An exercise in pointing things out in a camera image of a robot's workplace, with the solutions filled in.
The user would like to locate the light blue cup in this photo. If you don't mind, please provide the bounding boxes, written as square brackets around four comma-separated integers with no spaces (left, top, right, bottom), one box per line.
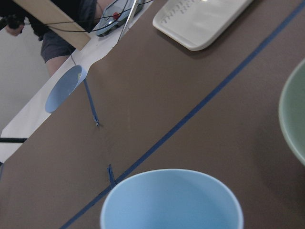
[100,169,244,229]

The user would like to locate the blue bowl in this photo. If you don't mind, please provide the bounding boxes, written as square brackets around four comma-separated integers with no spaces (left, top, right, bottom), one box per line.
[45,65,85,114]

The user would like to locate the green ceramic bowl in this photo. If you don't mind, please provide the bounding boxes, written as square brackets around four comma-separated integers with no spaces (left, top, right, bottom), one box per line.
[278,60,305,164]

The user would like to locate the cream bear tray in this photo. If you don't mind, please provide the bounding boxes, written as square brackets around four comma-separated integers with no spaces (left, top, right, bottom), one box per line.
[152,0,251,51]

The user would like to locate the blue teach pendant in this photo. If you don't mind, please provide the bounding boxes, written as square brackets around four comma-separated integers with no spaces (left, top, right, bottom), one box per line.
[94,0,145,37]

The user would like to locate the person in dark shorts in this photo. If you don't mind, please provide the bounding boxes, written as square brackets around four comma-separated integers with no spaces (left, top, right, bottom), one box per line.
[0,0,112,76]

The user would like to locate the aluminium frame post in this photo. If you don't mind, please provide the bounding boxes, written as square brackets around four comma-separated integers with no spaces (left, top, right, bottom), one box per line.
[118,0,139,41]

